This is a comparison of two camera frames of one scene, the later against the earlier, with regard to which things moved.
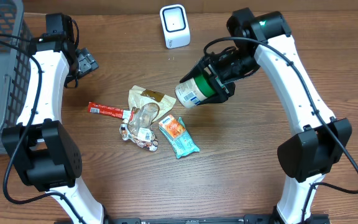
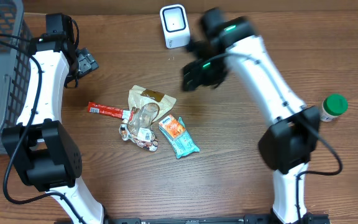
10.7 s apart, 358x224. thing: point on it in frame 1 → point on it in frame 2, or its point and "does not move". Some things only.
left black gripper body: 86,62 does not move
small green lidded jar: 190,93 → 333,106
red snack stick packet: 94,107 does not move
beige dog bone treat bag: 150,107 does not move
